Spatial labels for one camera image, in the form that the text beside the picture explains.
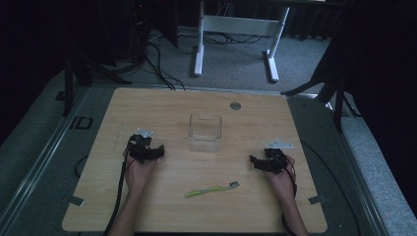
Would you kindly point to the person's right hand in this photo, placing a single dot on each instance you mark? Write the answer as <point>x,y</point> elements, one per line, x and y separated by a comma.
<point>282,183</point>

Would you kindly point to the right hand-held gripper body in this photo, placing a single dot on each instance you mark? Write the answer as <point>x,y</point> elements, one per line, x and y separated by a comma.
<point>274,161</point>

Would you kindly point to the round grey table grommet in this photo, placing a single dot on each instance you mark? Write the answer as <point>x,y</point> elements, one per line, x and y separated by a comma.
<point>235,105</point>

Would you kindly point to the clear plastic container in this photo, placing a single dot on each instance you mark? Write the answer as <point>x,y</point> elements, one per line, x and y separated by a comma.
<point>205,132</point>

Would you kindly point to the grey tape piece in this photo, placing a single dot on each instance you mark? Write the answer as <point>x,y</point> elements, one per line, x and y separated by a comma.
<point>72,200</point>
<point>317,199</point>

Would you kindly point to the person's left hand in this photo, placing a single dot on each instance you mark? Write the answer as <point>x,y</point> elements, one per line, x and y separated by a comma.
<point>139,173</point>

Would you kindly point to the white desk frame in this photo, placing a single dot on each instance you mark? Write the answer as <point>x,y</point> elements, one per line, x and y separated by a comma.
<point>241,25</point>

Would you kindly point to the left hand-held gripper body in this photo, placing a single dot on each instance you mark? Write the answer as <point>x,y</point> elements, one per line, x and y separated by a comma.
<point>141,148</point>

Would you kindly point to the black metal stand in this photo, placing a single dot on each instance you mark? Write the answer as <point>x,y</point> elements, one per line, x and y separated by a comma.
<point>73,82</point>
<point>334,88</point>

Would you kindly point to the green toothbrush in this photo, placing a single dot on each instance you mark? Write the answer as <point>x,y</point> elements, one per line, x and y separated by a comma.
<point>209,190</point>

